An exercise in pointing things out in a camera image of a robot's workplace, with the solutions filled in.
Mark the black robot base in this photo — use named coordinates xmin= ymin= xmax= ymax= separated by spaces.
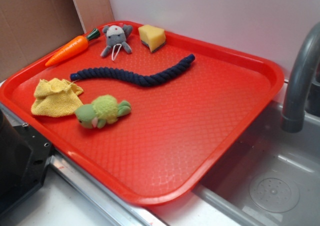
xmin=0 ymin=112 xmax=53 ymax=216

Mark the yellow sponge block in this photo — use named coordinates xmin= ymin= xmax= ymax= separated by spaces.
xmin=138 ymin=25 xmax=166 ymax=53

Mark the orange toy carrot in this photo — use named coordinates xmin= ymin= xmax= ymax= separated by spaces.
xmin=45 ymin=28 xmax=101 ymax=67

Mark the brown cardboard panel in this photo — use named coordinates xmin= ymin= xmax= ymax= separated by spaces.
xmin=0 ymin=0 xmax=114 ymax=81

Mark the yellow cloth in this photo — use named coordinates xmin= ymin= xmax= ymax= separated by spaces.
xmin=31 ymin=78 xmax=84 ymax=118

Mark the green plush turtle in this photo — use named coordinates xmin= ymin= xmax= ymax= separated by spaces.
xmin=74 ymin=95 xmax=132 ymax=129

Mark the gray faucet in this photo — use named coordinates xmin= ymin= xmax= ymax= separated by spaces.
xmin=280 ymin=23 xmax=320 ymax=133

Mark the dark blue rope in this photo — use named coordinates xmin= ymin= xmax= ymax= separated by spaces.
xmin=69 ymin=53 xmax=196 ymax=88

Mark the gray plush animal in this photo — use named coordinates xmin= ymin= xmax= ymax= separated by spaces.
xmin=100 ymin=25 xmax=133 ymax=61

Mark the gray sink basin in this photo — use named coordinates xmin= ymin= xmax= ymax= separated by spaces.
xmin=194 ymin=102 xmax=320 ymax=225

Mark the red plastic tray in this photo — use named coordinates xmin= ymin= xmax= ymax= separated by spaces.
xmin=0 ymin=23 xmax=284 ymax=206

